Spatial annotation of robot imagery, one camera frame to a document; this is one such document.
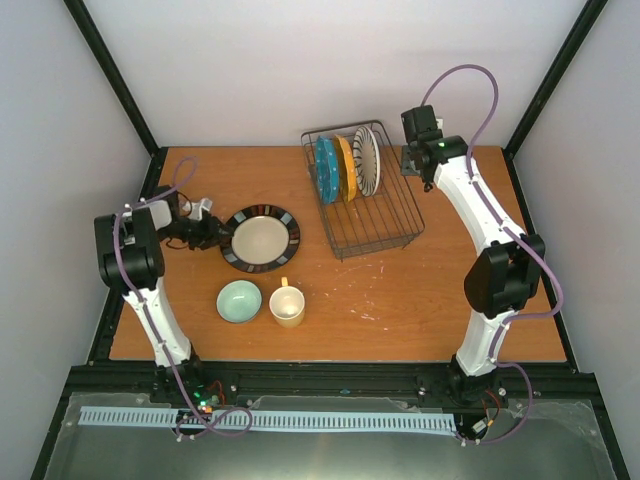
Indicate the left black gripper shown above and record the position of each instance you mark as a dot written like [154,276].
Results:
[209,234]

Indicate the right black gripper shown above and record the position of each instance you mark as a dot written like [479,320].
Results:
[406,150]

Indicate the black bottom plate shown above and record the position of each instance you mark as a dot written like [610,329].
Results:
[265,238]

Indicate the white blue striped plate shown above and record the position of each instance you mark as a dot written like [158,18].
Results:
[367,161]

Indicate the dark wire dish rack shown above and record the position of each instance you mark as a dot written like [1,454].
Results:
[388,219]

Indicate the orange polka dot plate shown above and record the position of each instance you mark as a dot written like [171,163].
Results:
[347,169]

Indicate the teal polka dot plate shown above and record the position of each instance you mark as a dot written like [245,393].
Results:
[327,174]

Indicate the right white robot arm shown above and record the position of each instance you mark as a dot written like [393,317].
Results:
[506,272]

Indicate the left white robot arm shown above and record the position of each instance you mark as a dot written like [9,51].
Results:
[131,261]

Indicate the light green ceramic bowl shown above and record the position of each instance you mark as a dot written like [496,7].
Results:
[239,302]

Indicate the cream yellow mug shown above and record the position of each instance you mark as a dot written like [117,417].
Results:
[287,305]

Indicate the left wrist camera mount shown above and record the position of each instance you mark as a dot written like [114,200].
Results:
[197,210]

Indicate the black aluminium frame base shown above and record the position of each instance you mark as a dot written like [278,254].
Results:
[418,384]

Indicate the light blue slotted cable duct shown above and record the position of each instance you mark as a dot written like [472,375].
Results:
[274,421]

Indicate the right black frame post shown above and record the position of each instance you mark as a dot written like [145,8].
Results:
[571,45]

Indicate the black frame post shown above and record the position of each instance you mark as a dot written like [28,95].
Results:
[571,45]
[100,51]

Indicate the left black frame post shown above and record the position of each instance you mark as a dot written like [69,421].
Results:
[100,51]

